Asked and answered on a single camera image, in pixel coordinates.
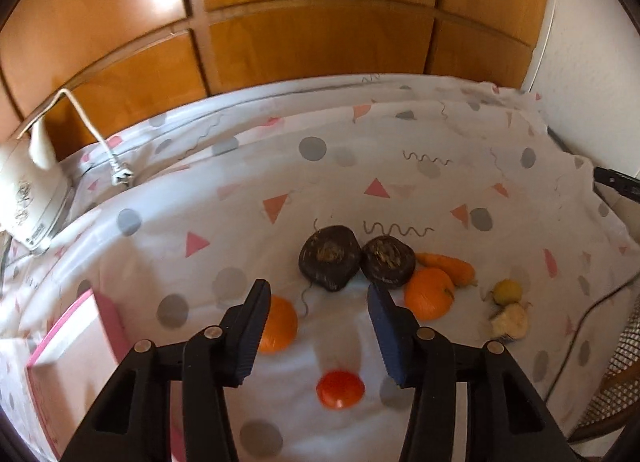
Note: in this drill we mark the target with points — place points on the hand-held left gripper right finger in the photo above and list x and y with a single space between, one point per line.
392 342

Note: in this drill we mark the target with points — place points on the red tomato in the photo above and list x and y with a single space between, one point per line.
340 388

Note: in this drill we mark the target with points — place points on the carrot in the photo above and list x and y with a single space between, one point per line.
447 268

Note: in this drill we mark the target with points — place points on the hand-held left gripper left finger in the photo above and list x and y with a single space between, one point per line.
249 342

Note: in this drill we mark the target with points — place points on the orange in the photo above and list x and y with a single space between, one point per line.
429 294
282 324

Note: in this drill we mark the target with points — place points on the pink-rimmed box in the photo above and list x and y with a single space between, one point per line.
75 337

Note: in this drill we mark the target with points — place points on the dark round radish half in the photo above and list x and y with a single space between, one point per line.
330 257
387 262

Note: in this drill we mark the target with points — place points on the white printed bed sheet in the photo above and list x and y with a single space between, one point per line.
350 181

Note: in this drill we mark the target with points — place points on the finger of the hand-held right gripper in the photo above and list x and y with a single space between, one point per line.
617 180

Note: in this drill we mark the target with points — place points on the white electric kettle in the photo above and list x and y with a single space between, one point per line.
30 202

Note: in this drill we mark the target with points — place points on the small yellow-green fruit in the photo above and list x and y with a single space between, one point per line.
507 292

